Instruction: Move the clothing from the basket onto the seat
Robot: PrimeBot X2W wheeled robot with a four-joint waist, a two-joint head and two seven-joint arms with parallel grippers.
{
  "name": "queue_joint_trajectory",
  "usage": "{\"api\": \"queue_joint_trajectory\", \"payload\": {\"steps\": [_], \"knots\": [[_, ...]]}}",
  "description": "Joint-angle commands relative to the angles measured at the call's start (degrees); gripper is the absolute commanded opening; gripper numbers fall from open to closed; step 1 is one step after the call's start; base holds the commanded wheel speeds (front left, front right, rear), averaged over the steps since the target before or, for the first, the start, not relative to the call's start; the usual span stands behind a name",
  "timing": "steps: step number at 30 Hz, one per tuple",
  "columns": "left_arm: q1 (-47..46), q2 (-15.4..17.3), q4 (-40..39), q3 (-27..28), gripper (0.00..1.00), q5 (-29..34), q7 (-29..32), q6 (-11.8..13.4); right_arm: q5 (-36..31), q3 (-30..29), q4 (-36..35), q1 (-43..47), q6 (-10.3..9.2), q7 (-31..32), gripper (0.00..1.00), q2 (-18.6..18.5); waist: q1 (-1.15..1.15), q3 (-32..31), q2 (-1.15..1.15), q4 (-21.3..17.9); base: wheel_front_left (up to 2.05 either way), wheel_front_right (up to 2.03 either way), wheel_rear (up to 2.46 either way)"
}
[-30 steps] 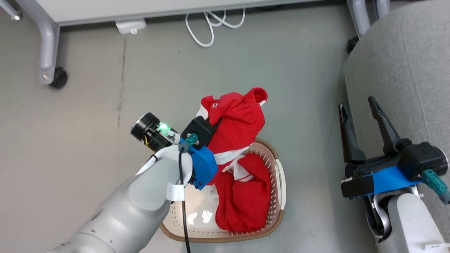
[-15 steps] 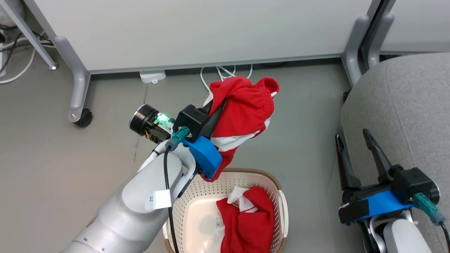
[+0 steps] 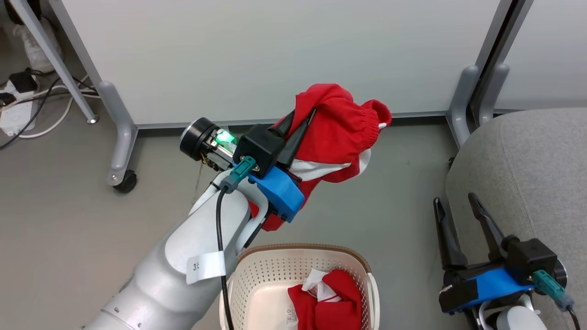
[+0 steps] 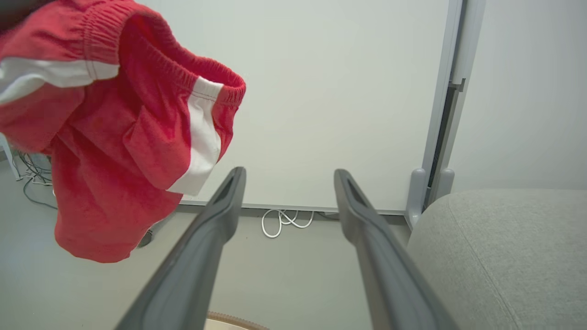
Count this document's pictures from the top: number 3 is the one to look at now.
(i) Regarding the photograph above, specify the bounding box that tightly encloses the white power strip with cables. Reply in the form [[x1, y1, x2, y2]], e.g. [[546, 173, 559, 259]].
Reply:
[[0, 77, 99, 150]]

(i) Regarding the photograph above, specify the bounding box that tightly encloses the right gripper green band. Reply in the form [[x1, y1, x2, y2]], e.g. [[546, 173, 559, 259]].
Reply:
[[433, 192, 521, 288]]

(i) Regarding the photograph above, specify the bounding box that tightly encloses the white paper cable label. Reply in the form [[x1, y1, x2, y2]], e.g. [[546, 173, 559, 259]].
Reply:
[[186, 251, 227, 285]]

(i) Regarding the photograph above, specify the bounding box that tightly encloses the black power adapter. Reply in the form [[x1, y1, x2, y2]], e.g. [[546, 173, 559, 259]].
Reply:
[[9, 69, 39, 93]]

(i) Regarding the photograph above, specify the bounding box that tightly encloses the red garment wide white stripe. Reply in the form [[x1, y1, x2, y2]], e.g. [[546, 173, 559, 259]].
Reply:
[[248, 83, 393, 232]]

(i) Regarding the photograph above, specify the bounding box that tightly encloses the black caster wheel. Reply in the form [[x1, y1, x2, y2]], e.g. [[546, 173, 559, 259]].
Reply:
[[112, 170, 138, 193]]

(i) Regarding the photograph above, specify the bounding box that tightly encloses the grey slanted metal leg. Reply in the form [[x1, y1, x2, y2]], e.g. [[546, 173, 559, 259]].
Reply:
[[9, 0, 100, 125]]

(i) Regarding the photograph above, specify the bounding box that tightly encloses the white partition panel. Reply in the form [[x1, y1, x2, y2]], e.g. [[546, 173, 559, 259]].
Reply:
[[48, 0, 505, 130], [495, 0, 587, 111]]

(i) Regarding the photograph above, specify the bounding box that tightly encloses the grey partition foot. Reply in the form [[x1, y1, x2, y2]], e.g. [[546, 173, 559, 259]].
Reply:
[[97, 81, 138, 187], [447, 65, 480, 149], [478, 63, 510, 127]]

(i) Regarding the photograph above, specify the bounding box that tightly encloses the grey fabric sofa seat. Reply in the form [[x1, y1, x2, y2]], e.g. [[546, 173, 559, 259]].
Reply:
[[446, 108, 587, 330]]

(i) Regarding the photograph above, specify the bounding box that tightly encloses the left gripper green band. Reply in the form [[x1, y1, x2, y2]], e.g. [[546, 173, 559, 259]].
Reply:
[[180, 109, 317, 173]]

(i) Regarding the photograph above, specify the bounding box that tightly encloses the white floor cable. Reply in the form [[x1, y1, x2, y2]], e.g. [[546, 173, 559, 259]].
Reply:
[[18, 76, 101, 139]]

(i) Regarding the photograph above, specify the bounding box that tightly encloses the red garment white orange trim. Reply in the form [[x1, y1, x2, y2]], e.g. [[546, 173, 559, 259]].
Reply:
[[288, 269, 363, 330]]

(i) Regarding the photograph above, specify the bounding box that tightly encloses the cream perforated laundry basket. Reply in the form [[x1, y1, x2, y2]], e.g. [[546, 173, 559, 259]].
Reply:
[[219, 244, 380, 330]]

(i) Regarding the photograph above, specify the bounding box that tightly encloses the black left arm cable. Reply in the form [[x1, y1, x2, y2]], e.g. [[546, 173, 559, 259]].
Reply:
[[215, 186, 235, 330]]

